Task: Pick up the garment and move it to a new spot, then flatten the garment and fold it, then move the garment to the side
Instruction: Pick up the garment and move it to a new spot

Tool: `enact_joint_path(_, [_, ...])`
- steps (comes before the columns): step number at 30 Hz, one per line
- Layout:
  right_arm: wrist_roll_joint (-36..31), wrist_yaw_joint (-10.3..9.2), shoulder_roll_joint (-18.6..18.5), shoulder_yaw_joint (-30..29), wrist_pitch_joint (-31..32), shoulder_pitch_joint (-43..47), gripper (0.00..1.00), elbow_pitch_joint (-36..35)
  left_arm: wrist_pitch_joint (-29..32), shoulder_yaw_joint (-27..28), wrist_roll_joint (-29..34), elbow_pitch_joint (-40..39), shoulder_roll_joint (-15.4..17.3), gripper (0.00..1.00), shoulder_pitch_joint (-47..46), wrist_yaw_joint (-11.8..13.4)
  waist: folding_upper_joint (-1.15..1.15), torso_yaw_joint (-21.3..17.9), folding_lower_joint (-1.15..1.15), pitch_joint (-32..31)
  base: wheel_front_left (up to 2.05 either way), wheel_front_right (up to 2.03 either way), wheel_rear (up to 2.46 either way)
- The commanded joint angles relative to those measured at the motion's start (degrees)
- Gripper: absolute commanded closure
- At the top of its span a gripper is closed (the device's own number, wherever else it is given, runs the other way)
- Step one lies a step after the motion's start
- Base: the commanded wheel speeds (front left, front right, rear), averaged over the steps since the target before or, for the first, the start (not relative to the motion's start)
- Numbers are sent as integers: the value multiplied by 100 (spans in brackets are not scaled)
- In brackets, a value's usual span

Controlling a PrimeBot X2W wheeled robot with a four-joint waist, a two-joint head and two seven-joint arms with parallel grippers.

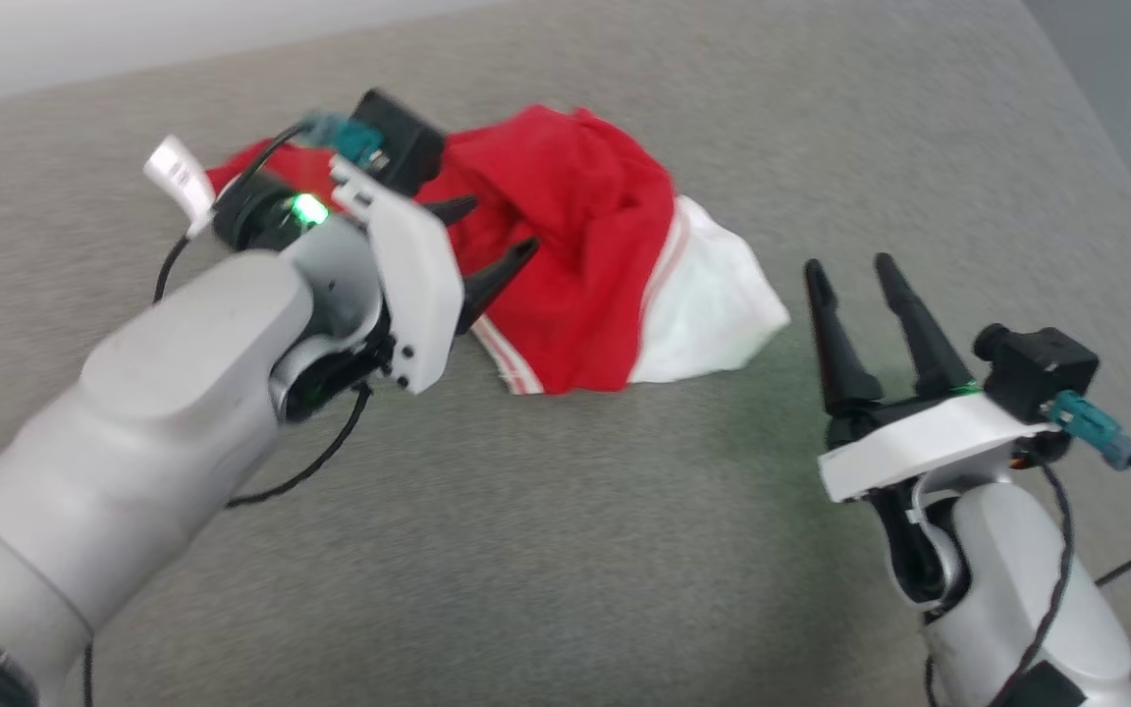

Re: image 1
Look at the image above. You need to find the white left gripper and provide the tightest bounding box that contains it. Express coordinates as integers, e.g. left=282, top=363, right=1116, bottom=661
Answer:
left=213, top=157, right=541, bottom=396

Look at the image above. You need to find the teal camera connector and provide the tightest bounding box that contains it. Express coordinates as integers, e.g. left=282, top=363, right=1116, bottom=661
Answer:
left=1054, top=390, right=1131, bottom=470
left=298, top=111, right=382, bottom=166

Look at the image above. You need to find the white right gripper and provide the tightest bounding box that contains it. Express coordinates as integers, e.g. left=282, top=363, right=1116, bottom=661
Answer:
left=803, top=252, right=1062, bottom=504

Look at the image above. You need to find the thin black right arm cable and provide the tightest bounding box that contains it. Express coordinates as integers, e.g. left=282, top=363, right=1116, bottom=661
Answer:
left=924, top=462, right=1077, bottom=707

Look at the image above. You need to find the teal right camera connector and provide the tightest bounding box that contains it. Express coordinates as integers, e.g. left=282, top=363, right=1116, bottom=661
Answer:
left=1054, top=390, right=1131, bottom=470

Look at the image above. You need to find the teal left camera connector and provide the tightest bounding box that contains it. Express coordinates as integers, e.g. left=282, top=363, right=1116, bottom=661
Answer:
left=298, top=111, right=382, bottom=166

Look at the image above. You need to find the red white basketball jersey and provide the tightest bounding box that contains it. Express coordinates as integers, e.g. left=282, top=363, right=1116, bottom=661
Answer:
left=204, top=103, right=792, bottom=396

